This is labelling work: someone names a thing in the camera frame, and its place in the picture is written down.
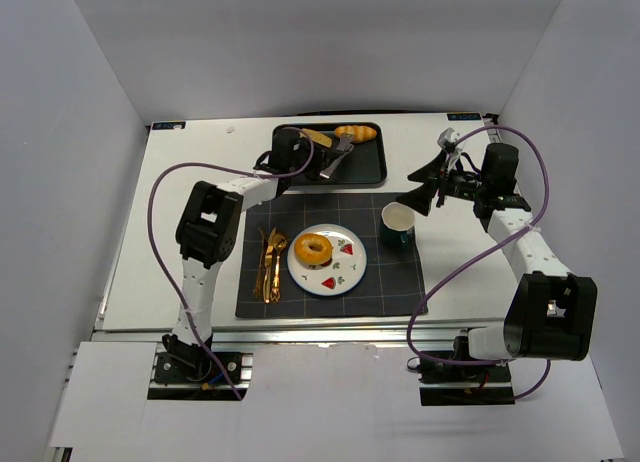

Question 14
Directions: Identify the orange bagel donut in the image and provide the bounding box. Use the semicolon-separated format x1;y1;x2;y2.
294;233;333;266

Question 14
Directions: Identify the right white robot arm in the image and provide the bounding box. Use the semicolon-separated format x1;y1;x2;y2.
397;142;597;367

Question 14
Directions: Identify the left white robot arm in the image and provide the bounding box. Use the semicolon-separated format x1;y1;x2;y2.
162;126;352;378

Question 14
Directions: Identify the sliced brown bread loaf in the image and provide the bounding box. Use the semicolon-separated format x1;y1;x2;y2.
300;128;333;149

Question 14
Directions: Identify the striped bread roll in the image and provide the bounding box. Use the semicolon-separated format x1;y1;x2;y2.
334;125;378;144

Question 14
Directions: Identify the black rectangular tray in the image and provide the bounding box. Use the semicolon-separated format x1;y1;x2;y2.
273;123;387;186

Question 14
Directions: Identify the green mug white interior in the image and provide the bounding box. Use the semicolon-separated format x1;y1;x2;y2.
379;202;415;251

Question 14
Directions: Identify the right blue corner label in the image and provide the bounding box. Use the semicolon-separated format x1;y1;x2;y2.
447;112;482;122

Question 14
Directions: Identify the blue corner label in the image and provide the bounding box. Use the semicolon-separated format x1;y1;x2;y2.
447;112;482;122
151;121;186;131

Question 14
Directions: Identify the gold spoon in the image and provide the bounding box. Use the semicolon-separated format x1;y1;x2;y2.
271;232;288;303

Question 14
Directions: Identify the gold fork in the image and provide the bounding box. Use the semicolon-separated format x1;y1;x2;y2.
253;228;268;300

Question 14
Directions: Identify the white watermelon pattern plate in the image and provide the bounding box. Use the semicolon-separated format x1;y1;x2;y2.
287;224;368;297

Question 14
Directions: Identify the left blue corner label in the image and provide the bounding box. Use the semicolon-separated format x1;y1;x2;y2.
151;121;186;131

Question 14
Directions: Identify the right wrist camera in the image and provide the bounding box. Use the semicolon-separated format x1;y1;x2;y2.
437;127;462;159

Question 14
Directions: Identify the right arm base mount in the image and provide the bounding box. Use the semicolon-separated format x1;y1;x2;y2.
406;329;515;407

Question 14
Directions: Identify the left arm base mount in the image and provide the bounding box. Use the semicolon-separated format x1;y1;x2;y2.
147;334;253;402

